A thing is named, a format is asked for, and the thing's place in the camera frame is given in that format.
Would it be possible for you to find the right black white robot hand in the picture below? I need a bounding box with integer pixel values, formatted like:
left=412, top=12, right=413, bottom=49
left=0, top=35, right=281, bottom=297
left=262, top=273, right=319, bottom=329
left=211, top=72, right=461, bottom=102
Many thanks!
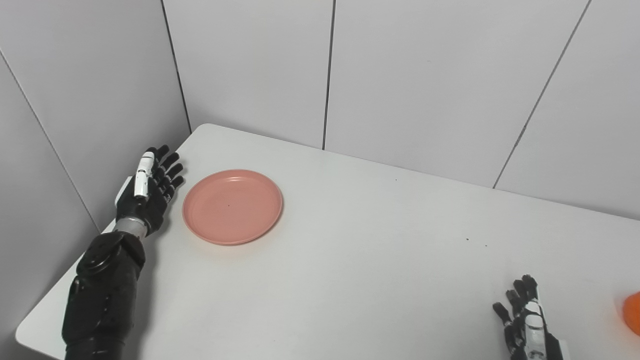
left=492, top=274, right=571, bottom=360

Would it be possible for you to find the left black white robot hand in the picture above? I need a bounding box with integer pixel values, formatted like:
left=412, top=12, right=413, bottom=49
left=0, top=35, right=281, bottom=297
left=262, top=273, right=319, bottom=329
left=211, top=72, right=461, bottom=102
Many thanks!
left=114, top=144, right=186, bottom=238

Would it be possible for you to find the pink round plate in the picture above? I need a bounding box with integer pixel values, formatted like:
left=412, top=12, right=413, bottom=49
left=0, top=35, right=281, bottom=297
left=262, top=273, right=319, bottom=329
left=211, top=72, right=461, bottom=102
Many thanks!
left=182, top=169, right=284, bottom=246

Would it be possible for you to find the orange fruit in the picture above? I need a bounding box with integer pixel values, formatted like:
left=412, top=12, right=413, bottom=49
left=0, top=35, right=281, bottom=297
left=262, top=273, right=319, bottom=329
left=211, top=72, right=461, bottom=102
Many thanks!
left=622, top=291, right=640, bottom=337

